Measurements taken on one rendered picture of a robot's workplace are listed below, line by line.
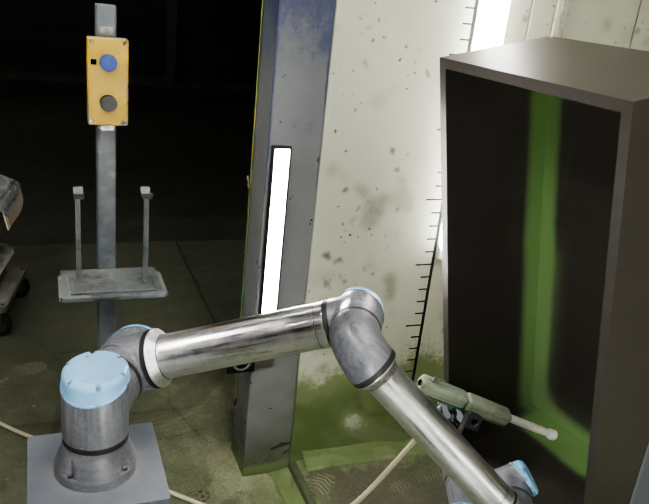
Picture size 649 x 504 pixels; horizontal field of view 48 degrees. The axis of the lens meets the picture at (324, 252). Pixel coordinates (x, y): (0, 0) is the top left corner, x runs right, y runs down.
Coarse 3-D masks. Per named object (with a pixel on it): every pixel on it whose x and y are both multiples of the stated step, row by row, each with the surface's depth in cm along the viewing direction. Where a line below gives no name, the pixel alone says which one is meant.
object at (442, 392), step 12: (432, 384) 199; (444, 384) 202; (432, 396) 200; (444, 396) 200; (456, 396) 201; (468, 396) 205; (468, 408) 204; (480, 408) 204; (492, 408) 205; (504, 408) 209; (492, 420) 207; (504, 420) 207; (516, 420) 210; (540, 432) 213; (552, 432) 214
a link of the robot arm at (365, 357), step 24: (360, 312) 159; (336, 336) 157; (360, 336) 154; (360, 360) 152; (384, 360) 153; (360, 384) 154; (384, 384) 154; (408, 384) 156; (408, 408) 155; (432, 408) 158; (408, 432) 159; (432, 432) 157; (456, 432) 160; (432, 456) 159; (456, 456) 158; (480, 456) 162; (456, 480) 160; (480, 480) 159
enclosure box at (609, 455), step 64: (448, 64) 175; (512, 64) 164; (576, 64) 158; (640, 64) 153; (448, 128) 187; (512, 128) 196; (576, 128) 191; (640, 128) 132; (448, 192) 194; (512, 192) 205; (576, 192) 197; (640, 192) 138; (448, 256) 202; (512, 256) 214; (576, 256) 204; (640, 256) 145; (448, 320) 208; (512, 320) 224; (576, 320) 211; (640, 320) 153; (512, 384) 235; (576, 384) 219; (640, 384) 161; (512, 448) 224; (576, 448) 221; (640, 448) 171
